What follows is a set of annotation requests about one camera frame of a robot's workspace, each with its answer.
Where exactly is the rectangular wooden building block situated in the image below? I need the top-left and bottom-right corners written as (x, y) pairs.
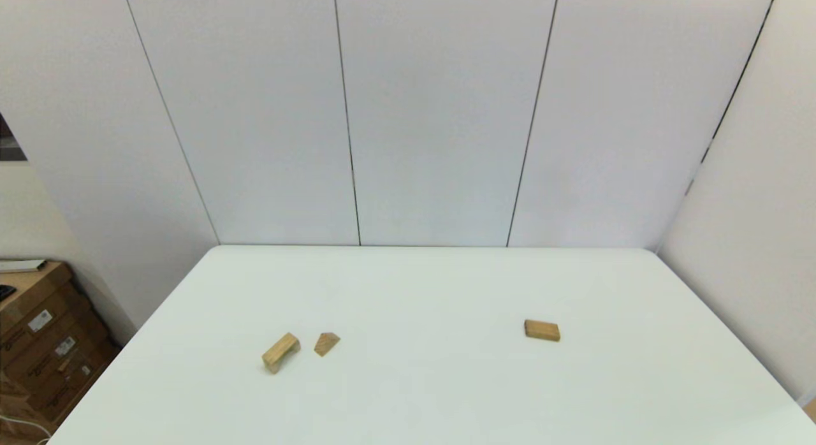
top-left (524, 319), bottom-right (561, 342)

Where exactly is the arched wooden building block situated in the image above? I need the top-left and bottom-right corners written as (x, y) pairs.
top-left (262, 332), bottom-right (301, 374)

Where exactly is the brown cardboard box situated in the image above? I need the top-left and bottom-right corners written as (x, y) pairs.
top-left (19, 340), bottom-right (123, 427)
top-left (0, 305), bottom-right (106, 385)
top-left (0, 261), bottom-right (84, 344)

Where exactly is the flat cardboard sheet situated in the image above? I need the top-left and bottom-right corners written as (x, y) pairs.
top-left (0, 368), bottom-right (45, 442)

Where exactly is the thin white cable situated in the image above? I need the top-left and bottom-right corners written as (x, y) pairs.
top-left (0, 414), bottom-right (50, 445)

